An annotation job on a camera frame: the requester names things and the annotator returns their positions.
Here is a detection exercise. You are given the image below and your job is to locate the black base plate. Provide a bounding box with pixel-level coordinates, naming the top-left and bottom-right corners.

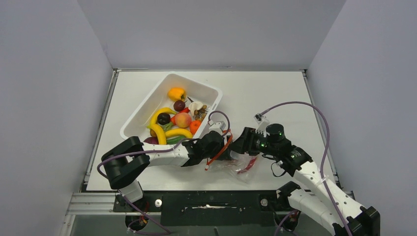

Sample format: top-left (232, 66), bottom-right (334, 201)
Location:
top-left (113, 190), bottom-right (291, 227)

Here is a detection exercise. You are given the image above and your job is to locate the purple fake onion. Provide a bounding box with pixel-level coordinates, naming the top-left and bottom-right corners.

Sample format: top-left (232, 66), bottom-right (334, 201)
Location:
top-left (143, 137), bottom-right (159, 145)

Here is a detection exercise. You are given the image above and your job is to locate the orange yellow fake pepper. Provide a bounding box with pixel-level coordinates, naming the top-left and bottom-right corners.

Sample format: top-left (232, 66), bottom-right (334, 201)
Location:
top-left (167, 87), bottom-right (186, 102)

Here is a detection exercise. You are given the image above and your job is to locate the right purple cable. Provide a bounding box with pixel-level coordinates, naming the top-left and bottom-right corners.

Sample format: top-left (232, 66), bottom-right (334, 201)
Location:
top-left (254, 101), bottom-right (354, 236)

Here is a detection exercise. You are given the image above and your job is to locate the green fake chili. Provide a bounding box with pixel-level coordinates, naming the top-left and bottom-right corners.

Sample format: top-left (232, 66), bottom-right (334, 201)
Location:
top-left (166, 135), bottom-right (186, 145)

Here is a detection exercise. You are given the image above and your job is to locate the white plastic bin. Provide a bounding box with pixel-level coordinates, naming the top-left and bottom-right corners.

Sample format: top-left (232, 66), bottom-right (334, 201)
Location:
top-left (120, 72), bottom-right (223, 139)

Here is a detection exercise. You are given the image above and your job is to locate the dark purple fake fruit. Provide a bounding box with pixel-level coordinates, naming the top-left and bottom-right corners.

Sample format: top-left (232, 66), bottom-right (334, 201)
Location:
top-left (173, 100), bottom-right (186, 112)

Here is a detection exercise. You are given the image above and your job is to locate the orange fake carrot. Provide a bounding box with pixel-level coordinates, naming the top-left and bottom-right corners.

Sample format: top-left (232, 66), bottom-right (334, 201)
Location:
top-left (170, 107), bottom-right (190, 125)

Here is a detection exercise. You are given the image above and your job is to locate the dark fake plum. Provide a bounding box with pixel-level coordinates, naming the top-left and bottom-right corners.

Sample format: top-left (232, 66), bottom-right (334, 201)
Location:
top-left (157, 113), bottom-right (171, 125)

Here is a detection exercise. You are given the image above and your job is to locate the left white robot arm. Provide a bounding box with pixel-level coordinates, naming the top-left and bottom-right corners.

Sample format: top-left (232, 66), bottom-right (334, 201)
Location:
top-left (97, 131), bottom-right (228, 203)

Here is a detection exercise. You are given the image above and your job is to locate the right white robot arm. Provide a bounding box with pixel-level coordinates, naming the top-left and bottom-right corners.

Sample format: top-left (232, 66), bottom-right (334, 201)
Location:
top-left (229, 123), bottom-right (381, 236)

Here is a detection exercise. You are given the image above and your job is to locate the small orange fake fruit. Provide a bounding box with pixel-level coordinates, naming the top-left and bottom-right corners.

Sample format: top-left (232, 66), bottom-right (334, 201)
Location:
top-left (189, 119), bottom-right (202, 135)

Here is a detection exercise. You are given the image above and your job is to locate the fake peach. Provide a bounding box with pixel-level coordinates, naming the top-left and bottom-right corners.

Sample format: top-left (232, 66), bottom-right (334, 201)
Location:
top-left (174, 113), bottom-right (192, 128)

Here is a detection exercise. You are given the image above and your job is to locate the brown fake berry twig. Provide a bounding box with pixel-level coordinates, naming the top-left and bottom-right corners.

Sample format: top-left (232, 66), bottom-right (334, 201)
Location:
top-left (188, 98), bottom-right (209, 121)

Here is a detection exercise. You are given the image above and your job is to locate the clear zip top bag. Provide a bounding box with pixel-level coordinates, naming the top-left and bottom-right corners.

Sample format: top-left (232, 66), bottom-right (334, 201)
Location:
top-left (205, 130), bottom-right (260, 183)

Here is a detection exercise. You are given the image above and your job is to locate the red fake chili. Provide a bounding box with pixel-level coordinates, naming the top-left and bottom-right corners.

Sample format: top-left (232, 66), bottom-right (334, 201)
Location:
top-left (238, 157), bottom-right (257, 175)

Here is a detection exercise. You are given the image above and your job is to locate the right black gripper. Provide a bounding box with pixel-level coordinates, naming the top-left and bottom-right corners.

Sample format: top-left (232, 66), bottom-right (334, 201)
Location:
top-left (228, 127), bottom-right (278, 156)

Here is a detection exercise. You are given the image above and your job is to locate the white fake garlic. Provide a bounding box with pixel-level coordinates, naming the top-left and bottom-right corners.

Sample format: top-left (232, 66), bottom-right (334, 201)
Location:
top-left (188, 101), bottom-right (204, 115)

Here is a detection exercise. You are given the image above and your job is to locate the small yellow fake banana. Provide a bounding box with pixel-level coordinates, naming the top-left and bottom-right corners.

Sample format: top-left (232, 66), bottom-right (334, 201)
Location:
top-left (165, 128), bottom-right (193, 139)

